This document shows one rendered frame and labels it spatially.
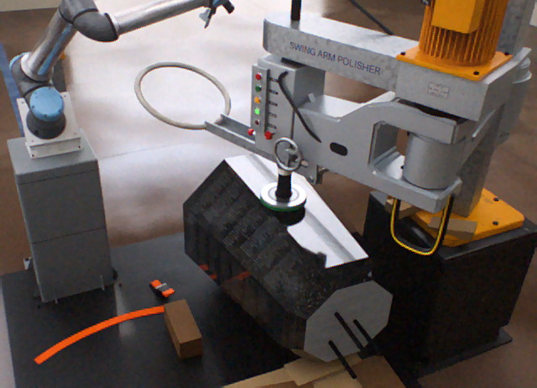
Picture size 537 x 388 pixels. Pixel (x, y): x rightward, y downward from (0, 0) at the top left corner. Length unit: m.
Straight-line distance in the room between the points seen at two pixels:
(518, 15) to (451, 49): 0.65
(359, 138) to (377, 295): 0.70
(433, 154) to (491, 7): 0.51
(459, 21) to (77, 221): 2.21
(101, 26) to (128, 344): 1.62
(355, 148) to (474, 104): 0.51
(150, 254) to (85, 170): 0.88
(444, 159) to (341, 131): 0.40
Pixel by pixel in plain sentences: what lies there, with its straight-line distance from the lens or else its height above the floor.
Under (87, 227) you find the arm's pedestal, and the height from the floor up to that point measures 0.45.
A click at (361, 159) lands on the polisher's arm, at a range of 2.25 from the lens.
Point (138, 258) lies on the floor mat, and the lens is 3.74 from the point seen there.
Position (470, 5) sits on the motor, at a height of 1.92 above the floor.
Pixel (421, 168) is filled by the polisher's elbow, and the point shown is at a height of 1.33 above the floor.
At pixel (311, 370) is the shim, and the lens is 2.76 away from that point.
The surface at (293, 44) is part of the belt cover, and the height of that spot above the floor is 1.64.
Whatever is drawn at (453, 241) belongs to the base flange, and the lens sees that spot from 2.78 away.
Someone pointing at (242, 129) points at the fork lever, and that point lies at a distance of 2.82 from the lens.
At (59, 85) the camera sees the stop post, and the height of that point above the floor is 0.82.
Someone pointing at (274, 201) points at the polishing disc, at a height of 0.88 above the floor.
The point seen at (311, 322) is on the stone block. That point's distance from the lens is 2.44.
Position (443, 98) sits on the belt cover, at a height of 1.61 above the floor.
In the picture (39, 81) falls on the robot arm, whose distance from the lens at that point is 2.97.
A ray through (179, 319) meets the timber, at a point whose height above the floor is 0.13.
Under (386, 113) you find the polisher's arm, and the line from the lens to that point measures 2.13.
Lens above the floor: 2.34
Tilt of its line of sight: 32 degrees down
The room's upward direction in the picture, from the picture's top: 3 degrees clockwise
